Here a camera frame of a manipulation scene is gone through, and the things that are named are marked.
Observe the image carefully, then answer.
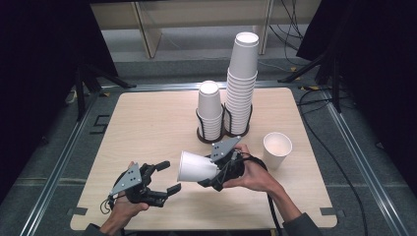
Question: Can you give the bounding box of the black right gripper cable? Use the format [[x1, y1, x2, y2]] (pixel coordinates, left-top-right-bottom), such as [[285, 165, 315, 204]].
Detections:
[[244, 154, 283, 236]]

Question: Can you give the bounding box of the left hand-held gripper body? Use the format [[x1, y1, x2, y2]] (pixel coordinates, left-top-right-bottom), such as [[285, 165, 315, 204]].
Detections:
[[109, 162, 155, 206]]

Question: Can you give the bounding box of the black curtain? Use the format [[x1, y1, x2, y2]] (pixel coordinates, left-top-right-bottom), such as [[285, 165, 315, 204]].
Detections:
[[0, 0, 120, 201], [296, 0, 417, 190]]

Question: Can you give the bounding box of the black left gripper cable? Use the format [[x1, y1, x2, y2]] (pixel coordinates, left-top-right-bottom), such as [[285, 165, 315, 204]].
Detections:
[[99, 193, 121, 216]]

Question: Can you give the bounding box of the bundle of thin black cables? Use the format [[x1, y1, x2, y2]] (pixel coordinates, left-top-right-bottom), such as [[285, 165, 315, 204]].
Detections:
[[268, 0, 307, 67]]

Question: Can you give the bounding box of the black wire cup holder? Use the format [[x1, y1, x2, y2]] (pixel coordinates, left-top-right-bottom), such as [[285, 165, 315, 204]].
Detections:
[[222, 102, 254, 139]]

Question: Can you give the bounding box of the short stack of white cups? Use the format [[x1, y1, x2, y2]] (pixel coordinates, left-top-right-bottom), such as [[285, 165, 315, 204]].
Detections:
[[196, 80, 224, 142]]

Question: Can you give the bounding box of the black metal stand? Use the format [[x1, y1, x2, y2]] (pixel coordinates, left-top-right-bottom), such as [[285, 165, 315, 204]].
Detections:
[[74, 63, 138, 122], [277, 48, 344, 114]]

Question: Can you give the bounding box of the tall stack of white cups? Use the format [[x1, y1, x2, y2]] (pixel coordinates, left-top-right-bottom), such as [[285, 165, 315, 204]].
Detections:
[[223, 31, 260, 136]]

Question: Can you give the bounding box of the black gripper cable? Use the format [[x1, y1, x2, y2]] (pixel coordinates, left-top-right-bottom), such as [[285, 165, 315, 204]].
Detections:
[[99, 193, 121, 216], [244, 154, 283, 236]]

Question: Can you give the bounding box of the white cup stack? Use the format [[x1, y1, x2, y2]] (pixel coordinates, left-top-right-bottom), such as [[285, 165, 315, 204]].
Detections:
[[195, 107, 226, 145]]

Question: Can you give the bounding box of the long black floor cable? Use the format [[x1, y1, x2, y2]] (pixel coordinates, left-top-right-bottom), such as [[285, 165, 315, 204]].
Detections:
[[297, 88, 370, 236]]

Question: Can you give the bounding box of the person's right hand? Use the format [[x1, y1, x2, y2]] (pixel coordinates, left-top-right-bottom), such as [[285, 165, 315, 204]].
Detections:
[[222, 144, 284, 195]]

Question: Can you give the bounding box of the metal floor rail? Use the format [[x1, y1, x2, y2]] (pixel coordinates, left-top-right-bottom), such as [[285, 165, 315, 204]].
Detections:
[[19, 88, 101, 236], [323, 97, 411, 236]]

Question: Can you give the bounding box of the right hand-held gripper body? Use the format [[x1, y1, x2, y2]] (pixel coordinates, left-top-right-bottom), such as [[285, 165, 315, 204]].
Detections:
[[209, 136, 246, 193]]

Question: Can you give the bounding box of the single white paper cup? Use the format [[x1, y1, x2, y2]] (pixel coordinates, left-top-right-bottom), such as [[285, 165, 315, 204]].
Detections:
[[176, 150, 221, 183], [263, 132, 293, 171]]

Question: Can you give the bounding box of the person's left hand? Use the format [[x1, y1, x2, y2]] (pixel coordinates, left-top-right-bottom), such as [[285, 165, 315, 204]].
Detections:
[[104, 195, 150, 230]]

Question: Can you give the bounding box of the light wooden shelf unit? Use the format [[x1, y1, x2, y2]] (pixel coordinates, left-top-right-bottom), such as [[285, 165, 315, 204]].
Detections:
[[89, 0, 275, 60]]

